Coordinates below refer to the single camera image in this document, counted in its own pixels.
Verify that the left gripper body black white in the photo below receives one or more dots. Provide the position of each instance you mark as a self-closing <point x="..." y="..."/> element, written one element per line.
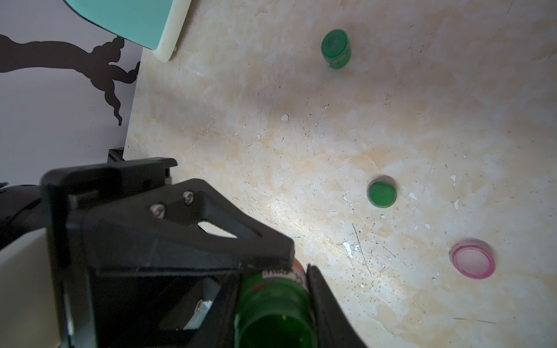
<point x="70" y="275"/>

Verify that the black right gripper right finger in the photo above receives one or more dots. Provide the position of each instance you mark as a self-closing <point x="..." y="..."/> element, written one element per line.
<point x="332" y="326"/>

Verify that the mint green toaster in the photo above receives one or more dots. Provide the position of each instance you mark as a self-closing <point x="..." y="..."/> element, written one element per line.
<point x="155" y="25"/>

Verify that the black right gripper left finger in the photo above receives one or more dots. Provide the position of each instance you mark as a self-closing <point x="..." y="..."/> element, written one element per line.
<point x="217" y="330"/>

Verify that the pink paint jar lid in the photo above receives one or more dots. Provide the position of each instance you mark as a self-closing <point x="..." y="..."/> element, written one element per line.
<point x="473" y="258"/>

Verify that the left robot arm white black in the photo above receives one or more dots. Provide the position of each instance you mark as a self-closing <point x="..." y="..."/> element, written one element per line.
<point x="116" y="255"/>

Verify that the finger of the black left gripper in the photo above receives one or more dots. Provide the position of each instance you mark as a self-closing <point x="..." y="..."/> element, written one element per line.
<point x="186" y="229"/>

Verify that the green paint jar with label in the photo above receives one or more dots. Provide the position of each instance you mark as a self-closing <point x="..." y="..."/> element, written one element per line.
<point x="336" y="48"/>

